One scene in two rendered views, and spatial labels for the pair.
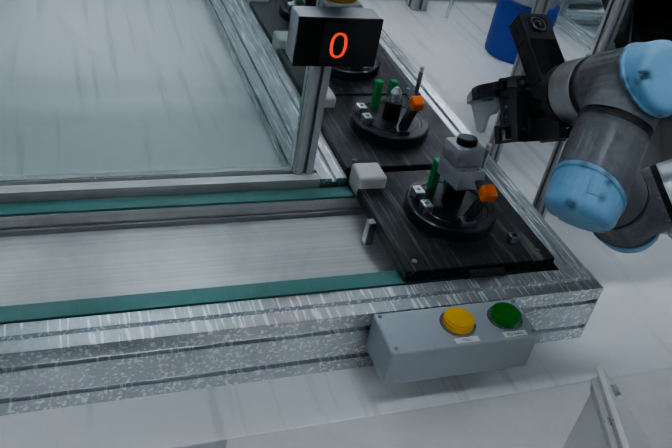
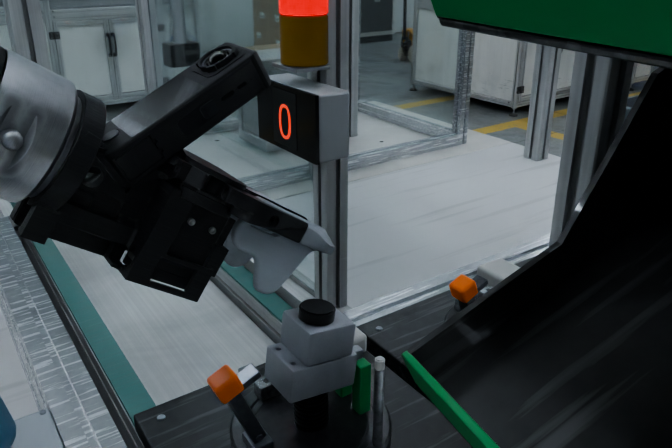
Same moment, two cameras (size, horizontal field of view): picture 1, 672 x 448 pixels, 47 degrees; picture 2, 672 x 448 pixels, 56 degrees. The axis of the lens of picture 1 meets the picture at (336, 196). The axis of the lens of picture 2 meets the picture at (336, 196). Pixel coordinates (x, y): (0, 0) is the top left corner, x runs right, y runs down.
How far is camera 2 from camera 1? 1.14 m
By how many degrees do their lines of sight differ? 70
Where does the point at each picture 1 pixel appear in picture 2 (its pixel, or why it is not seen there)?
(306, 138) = (317, 256)
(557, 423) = not seen: outside the picture
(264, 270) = (163, 343)
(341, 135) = (432, 309)
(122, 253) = not seen: hidden behind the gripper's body
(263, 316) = (36, 333)
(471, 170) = (283, 356)
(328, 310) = (50, 371)
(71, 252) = not seen: hidden behind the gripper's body
